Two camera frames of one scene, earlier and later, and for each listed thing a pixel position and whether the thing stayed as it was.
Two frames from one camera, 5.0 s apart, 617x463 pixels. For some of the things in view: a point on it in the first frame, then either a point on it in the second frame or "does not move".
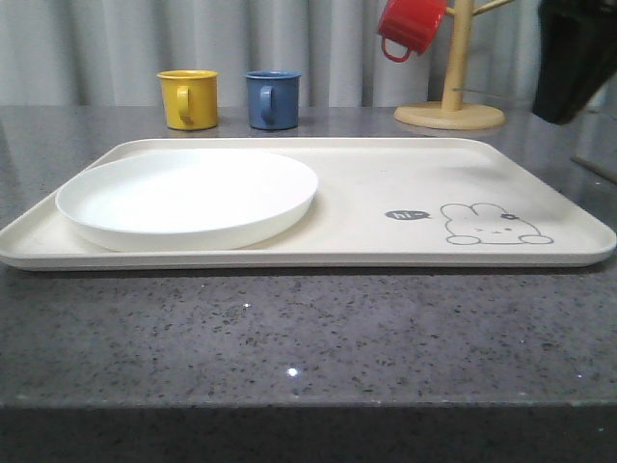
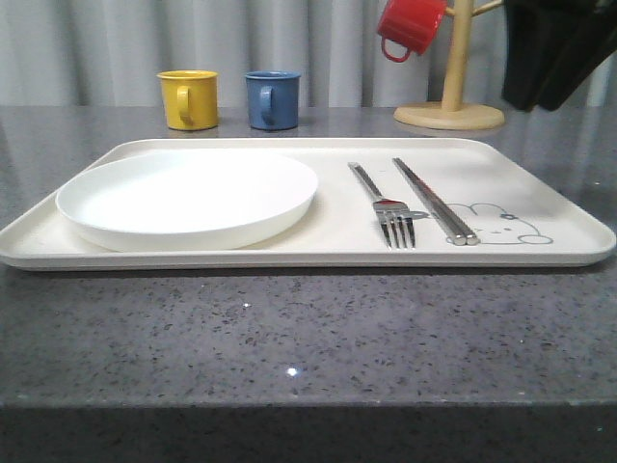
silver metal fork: [476, 93] → [389, 212]
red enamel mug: [412, 23] does not move
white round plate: [185, 200] does not move
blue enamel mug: [273, 99] does not move
